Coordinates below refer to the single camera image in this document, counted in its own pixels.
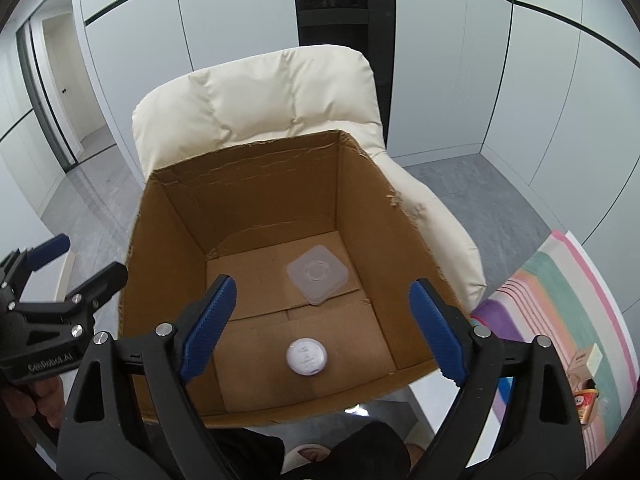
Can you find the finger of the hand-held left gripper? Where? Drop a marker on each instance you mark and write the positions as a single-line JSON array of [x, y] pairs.
[[47, 251], [102, 280]]

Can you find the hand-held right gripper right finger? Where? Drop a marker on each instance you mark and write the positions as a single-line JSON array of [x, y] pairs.
[[435, 330]]

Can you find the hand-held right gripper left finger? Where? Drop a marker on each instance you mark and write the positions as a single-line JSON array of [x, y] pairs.
[[212, 322]]

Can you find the brown cardboard box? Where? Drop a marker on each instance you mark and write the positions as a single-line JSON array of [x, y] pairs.
[[170, 270]]

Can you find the red and gold can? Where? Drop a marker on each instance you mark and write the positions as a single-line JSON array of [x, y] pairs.
[[587, 405]]

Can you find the person's left hand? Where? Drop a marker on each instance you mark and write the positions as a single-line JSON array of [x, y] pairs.
[[35, 402]]

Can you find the round white container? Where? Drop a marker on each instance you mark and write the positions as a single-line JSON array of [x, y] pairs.
[[305, 356]]

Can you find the clear square plastic lid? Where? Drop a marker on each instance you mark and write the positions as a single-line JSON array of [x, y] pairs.
[[317, 272]]

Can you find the striped pastel mat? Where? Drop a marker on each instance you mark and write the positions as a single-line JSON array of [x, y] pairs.
[[550, 280]]

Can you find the person's black shorts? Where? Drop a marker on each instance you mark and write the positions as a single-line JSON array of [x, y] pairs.
[[260, 450]]

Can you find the small cream box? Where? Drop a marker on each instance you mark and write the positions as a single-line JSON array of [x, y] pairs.
[[592, 357]]

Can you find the beige slipper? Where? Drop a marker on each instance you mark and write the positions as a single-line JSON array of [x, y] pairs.
[[307, 455]]

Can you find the white door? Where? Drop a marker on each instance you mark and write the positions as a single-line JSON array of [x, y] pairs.
[[65, 75]]

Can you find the cream padded chair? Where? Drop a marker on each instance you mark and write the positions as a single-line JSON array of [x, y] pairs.
[[250, 95]]

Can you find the black glass wall panel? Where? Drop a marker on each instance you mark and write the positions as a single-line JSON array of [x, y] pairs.
[[345, 20]]

